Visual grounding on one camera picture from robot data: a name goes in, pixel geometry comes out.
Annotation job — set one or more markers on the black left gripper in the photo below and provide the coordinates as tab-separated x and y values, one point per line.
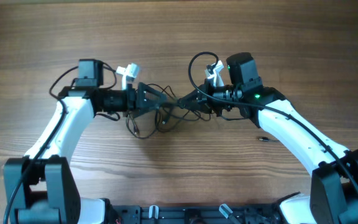
131	102

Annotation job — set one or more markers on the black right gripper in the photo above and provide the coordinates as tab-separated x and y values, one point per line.
204	104

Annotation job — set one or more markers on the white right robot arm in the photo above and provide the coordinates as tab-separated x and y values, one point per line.
332	167

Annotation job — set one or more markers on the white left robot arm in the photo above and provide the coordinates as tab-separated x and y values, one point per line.
40	187

